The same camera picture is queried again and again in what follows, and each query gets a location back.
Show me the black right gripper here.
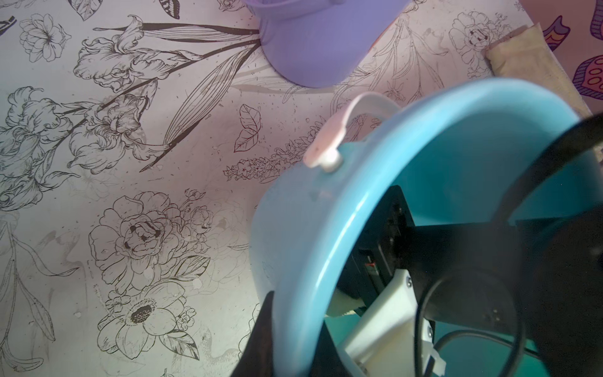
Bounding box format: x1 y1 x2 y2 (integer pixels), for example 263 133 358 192
336 184 533 377

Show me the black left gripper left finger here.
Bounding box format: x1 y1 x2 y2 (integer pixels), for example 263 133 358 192
231 291 274 377

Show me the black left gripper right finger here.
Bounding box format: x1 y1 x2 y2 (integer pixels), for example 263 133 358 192
309 323 350 377

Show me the light blue bucket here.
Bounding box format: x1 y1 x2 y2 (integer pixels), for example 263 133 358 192
250 79 602 376

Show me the purple plastic bucket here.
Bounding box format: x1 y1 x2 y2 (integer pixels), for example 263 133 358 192
244 0 409 88

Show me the yellow cleaning cloth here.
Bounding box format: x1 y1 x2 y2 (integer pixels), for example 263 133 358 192
326 288 365 317

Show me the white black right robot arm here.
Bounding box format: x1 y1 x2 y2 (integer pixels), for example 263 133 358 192
334 115 602 376

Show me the beige work glove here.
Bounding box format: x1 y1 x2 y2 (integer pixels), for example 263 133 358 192
485 24 592 119

